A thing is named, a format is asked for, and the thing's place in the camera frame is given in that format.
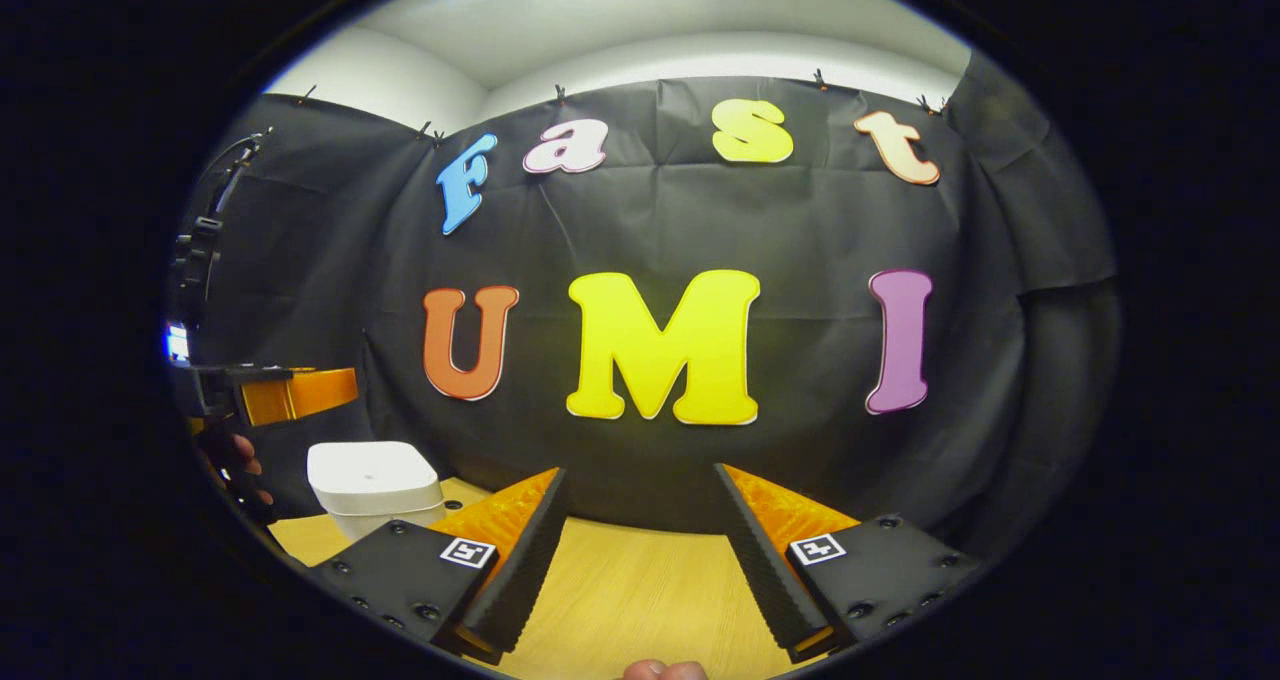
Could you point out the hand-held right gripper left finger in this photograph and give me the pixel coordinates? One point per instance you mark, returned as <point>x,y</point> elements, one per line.
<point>510,570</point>

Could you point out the white desktop garbage bin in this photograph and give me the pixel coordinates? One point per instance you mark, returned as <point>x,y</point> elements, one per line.
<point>375,480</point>

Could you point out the wooden desktop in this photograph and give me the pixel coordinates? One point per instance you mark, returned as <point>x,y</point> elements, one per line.
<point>640,590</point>

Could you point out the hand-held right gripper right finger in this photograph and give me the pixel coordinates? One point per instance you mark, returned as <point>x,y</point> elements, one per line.
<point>765,560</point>

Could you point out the black backdrop cloth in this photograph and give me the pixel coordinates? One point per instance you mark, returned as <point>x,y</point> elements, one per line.
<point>800,220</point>

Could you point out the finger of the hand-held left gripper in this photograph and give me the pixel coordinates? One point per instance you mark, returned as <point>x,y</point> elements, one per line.
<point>220,390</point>

